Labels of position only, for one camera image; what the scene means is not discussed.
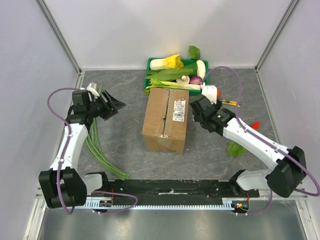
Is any yellow utility knife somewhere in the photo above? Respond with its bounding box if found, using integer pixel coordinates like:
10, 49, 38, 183
220, 99, 241, 108

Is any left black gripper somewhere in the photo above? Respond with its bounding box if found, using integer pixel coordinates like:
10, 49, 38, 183
87, 89, 126, 121

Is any white green leek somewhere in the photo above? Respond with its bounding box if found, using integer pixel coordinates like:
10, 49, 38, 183
144, 78, 201, 96

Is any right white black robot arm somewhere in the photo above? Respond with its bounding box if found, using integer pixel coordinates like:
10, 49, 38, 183
189, 95, 306, 198

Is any green leaf behind tray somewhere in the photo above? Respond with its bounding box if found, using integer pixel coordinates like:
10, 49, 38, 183
188, 45, 201, 60

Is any brown cardboard express box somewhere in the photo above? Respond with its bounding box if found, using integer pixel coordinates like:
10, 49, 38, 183
142, 88, 189, 154

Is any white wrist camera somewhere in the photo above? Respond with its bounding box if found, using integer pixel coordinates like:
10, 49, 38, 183
200, 82, 218, 104
86, 82, 100, 98

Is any grey slotted cable duct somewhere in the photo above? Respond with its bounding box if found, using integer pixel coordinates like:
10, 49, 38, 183
77, 198, 245, 211

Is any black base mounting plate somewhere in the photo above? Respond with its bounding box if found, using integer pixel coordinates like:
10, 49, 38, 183
100, 179, 260, 205

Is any green plastic vegetable tray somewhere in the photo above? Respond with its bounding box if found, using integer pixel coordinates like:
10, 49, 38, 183
143, 54, 209, 96

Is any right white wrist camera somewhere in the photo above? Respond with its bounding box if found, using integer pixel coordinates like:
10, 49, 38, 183
200, 82, 218, 104

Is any green long beans bundle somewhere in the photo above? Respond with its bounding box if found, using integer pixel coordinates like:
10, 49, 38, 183
84, 83, 131, 180

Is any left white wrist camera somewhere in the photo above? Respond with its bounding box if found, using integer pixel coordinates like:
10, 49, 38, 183
86, 82, 100, 98

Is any napa cabbage with yellow leaves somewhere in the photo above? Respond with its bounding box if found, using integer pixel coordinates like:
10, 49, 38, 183
149, 54, 184, 70

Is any purple onion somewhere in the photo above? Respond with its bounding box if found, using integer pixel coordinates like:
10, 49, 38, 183
189, 75, 203, 85

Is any large green leaf vegetable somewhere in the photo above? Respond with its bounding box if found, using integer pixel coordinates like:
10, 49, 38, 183
145, 62, 198, 81

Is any white mushroom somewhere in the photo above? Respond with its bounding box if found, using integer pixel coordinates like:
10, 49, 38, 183
176, 75, 190, 85

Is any loose green lettuce leaf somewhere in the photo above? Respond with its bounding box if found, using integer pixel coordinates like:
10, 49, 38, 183
227, 141, 247, 157

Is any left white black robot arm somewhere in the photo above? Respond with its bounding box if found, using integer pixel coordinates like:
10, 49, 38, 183
38, 88, 126, 214

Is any orange carrot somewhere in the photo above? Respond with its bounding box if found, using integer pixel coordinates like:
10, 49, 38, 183
251, 121, 261, 130

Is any white radish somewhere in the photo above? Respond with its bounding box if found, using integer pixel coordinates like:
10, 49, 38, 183
196, 59, 206, 80

